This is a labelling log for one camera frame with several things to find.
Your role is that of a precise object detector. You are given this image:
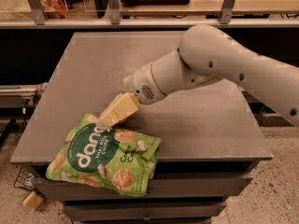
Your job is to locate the grey drawer cabinet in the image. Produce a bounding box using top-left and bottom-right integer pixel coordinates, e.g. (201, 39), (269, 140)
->
(12, 32), (271, 224)

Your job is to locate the orange patterned bag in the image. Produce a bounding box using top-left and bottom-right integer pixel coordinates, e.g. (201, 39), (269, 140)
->
(39, 0), (67, 19)

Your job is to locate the cream block on floor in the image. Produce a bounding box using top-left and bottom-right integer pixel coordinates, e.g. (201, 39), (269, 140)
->
(22, 191), (44, 211)

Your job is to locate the green rice chip bag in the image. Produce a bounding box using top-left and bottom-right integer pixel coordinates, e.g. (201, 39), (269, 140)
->
(46, 113), (161, 196)

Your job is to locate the black wire basket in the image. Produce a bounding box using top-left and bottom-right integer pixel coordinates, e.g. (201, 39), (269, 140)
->
(13, 166), (35, 190)

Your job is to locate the metal railing frame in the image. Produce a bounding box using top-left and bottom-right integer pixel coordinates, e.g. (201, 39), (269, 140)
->
(0, 0), (299, 28)

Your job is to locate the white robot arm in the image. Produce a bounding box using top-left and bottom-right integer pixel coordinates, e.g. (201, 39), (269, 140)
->
(96, 25), (299, 129)

